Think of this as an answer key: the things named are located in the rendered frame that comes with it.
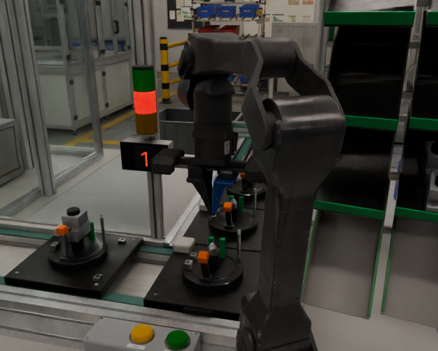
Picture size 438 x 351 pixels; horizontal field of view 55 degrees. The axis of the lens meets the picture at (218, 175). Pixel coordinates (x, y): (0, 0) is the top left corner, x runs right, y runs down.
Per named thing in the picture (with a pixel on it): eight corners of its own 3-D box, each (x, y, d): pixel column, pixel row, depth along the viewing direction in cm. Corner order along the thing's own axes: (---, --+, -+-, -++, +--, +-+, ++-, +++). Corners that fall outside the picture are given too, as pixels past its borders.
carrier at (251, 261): (257, 324, 83) (259, 271, 79) (143, 307, 88) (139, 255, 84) (270, 260, 105) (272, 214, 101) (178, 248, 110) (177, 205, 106)
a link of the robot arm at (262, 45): (345, 145, 40) (354, 25, 36) (264, 154, 37) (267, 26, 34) (232, 104, 66) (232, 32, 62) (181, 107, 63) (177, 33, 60)
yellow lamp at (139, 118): (152, 135, 98) (152, 115, 96) (133, 134, 99) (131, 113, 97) (160, 130, 103) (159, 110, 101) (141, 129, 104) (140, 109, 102)
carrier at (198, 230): (270, 259, 106) (272, 214, 101) (179, 248, 111) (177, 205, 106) (279, 217, 128) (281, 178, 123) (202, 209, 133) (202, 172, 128)
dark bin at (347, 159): (382, 221, 74) (387, 192, 69) (308, 208, 79) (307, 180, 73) (396, 122, 91) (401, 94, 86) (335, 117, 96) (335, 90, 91)
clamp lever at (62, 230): (67, 258, 97) (63, 228, 94) (59, 257, 97) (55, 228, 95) (75, 251, 100) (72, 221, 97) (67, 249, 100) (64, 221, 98)
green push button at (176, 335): (184, 354, 76) (184, 346, 75) (163, 351, 77) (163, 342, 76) (191, 339, 79) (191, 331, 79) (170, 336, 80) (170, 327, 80)
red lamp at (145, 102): (151, 114, 96) (150, 92, 95) (131, 113, 97) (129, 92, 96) (159, 110, 101) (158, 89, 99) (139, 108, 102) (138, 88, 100)
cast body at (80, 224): (78, 243, 98) (74, 216, 96) (60, 241, 99) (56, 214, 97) (95, 226, 106) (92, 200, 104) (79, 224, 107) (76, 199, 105)
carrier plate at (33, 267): (101, 299, 91) (100, 290, 90) (5, 284, 96) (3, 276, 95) (143, 244, 113) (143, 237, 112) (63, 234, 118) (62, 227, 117)
